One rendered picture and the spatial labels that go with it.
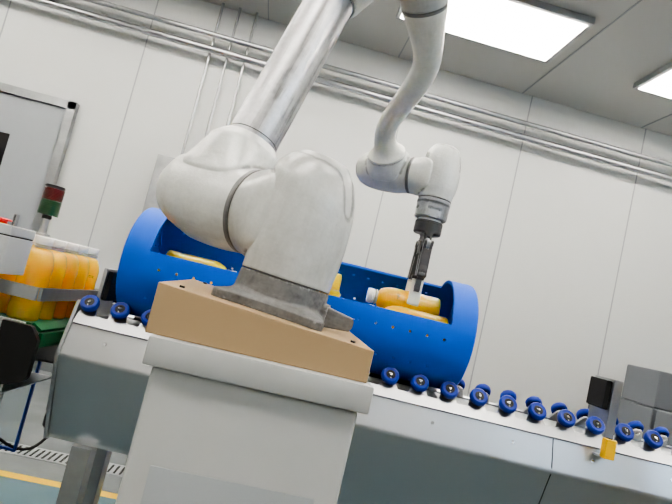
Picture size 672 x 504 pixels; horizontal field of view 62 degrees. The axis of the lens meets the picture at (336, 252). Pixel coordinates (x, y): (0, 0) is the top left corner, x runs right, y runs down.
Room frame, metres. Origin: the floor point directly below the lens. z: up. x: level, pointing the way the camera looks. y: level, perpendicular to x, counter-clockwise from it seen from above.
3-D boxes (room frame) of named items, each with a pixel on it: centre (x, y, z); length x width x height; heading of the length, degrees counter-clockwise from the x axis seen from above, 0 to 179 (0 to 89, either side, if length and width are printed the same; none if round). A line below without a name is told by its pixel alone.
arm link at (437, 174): (1.50, -0.21, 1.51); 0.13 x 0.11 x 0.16; 64
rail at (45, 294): (1.48, 0.63, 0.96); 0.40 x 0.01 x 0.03; 1
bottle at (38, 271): (1.31, 0.66, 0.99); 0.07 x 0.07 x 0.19
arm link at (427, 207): (1.50, -0.23, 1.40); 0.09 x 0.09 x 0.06
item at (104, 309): (1.48, 0.55, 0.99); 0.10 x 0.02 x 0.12; 1
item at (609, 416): (1.51, -0.78, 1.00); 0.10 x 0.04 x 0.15; 1
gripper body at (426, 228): (1.50, -0.23, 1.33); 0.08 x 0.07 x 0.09; 1
